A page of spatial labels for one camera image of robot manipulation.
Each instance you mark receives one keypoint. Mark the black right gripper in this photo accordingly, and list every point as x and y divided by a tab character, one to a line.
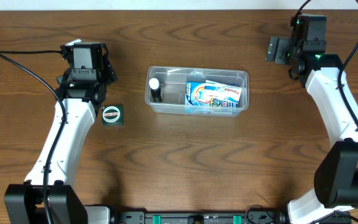
274	50

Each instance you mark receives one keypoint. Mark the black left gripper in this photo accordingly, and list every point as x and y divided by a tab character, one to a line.
109	71

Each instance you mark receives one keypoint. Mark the green Zam-Buk tin box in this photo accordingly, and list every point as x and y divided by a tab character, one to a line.
113	115

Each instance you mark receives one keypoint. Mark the black bottle white cap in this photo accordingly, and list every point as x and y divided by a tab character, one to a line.
155	90

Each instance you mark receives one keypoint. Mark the white blue Panadol box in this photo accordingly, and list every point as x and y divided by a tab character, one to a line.
222	91

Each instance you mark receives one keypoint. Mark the blue Kool Fever box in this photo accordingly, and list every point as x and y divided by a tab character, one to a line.
195	96

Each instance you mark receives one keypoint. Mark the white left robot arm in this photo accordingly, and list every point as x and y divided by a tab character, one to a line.
47	195

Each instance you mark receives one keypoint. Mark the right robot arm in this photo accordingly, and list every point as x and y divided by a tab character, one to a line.
335	190

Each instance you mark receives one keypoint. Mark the clear plastic container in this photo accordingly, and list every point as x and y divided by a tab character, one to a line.
173	81

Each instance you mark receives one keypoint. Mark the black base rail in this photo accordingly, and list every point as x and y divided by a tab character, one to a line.
197	218

